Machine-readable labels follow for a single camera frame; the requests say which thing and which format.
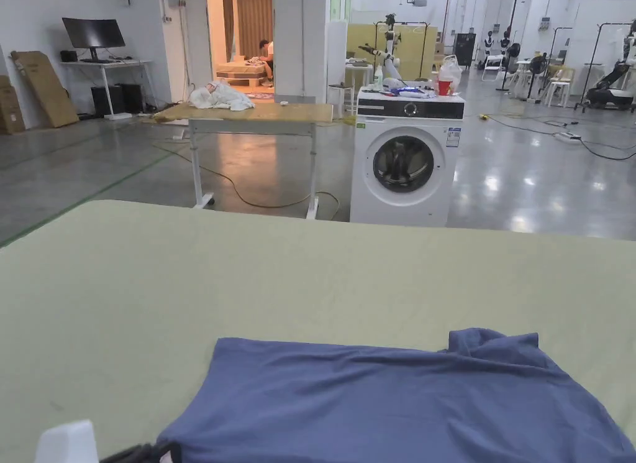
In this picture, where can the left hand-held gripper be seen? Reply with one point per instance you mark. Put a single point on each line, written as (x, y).
(67, 443)

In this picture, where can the dark blue shirt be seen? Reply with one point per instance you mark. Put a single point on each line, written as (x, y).
(377, 408)

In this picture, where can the bed with pale green sheet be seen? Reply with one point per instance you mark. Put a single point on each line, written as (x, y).
(149, 284)

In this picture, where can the black computer tower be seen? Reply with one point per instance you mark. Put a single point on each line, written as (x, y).
(133, 97)
(106, 101)

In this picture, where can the small brown carton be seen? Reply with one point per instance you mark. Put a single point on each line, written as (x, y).
(9, 110)

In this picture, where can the large flat brown carton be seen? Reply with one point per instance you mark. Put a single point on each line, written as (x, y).
(47, 90)

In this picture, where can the white washing machine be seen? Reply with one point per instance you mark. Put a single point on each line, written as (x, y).
(407, 184)

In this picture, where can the low wooden bed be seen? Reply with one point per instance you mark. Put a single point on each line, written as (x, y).
(241, 71)

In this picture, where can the white desk with monitor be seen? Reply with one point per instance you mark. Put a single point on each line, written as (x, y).
(94, 35)

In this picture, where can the white robot with arms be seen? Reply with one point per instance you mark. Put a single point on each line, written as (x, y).
(391, 40)

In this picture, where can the black garment rack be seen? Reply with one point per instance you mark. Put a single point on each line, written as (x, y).
(422, 40)

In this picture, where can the black cabinet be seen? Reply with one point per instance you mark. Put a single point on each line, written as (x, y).
(465, 49)

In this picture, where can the white power strip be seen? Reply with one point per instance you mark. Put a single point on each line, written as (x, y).
(570, 135)

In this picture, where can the black standing fan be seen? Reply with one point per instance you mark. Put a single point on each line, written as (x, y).
(536, 65)

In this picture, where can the white and black robot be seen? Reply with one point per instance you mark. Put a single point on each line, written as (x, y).
(613, 80)

